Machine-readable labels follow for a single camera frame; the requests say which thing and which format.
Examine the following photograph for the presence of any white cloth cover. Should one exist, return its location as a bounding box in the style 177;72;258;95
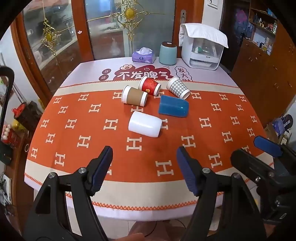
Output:
179;23;229;49

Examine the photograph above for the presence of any purple tissue box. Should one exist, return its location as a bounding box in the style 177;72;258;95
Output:
132;47;156;64

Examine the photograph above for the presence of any blue plastic cup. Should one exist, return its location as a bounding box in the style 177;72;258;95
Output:
158;95;189;118

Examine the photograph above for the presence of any red box with pearls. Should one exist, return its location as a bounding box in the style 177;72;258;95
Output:
1;125;22;149

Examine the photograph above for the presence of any brown sleeved paper cup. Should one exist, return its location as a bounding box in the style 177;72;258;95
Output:
121;85;148;106

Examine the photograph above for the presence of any wooden shelf cabinet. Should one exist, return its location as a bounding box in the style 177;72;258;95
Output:
231;0;296;127

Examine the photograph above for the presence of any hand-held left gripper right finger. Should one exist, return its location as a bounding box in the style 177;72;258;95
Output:
176;146;266;241

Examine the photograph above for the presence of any grey checked paper cup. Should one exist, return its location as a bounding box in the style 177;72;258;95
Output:
166;76;191;100

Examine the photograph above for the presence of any black frame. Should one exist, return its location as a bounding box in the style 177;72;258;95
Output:
0;66;16;165

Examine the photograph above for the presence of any black box with red bow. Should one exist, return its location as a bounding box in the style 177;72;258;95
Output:
11;101;42;132

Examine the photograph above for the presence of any orange printed tablecloth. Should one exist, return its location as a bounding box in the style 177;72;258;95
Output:
24;56;275;220

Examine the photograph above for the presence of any wooden glass door with gold ornament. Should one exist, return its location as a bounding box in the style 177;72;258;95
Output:
84;0;204;61
13;0;94;99

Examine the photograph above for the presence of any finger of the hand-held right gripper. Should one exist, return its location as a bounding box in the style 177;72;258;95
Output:
254;136;296;163
231;149;275;183

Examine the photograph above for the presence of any white countertop appliance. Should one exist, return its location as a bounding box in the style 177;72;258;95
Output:
179;23;224;70

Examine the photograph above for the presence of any white plastic cup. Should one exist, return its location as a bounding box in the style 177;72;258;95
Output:
128;111;162;138

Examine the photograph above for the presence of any red paper cup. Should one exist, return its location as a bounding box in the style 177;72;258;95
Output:
138;76;162;96

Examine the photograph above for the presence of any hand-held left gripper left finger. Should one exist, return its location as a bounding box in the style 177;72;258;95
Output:
23;146;114;241

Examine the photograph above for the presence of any teal canister with brown lid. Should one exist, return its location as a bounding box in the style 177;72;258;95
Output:
159;41;177;65

